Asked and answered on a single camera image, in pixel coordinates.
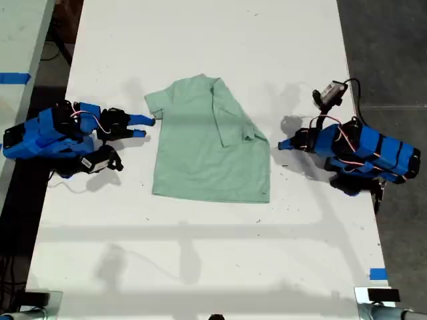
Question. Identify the small black box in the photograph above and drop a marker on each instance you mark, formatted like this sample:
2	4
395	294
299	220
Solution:
37	298
383	295

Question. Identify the grey and black camera box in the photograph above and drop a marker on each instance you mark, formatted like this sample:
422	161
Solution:
330	91

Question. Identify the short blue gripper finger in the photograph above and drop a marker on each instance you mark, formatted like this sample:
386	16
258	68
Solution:
137	133

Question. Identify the black camera box with label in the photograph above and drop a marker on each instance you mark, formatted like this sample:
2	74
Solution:
95	164

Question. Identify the blue and black arm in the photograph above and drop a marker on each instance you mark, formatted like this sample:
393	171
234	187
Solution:
383	150
33	140

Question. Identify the white side table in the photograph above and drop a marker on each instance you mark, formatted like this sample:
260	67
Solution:
20	40

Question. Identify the grey metal tube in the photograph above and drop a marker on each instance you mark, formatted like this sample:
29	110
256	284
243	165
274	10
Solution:
23	315
383	313

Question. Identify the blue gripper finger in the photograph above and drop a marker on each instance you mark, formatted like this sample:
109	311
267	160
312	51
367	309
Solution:
290	141
287	147

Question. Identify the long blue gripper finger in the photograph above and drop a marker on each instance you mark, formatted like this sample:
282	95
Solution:
141	120

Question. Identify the black table clamp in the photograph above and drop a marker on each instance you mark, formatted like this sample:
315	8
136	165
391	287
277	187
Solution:
378	196

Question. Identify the small black round object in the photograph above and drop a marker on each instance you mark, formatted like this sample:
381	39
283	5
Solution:
217	317

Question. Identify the short blue tape strip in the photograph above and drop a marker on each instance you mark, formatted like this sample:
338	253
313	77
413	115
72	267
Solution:
378	274

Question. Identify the pale green T-shirt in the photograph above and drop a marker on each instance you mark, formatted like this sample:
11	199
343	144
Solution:
200	166

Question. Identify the long blue tape strip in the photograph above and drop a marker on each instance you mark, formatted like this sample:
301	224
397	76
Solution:
15	78

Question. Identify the black metal frame leg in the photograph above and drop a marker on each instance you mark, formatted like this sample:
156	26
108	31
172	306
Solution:
65	50

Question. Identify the black camera stalk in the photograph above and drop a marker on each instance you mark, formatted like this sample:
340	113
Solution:
325	116
113	156

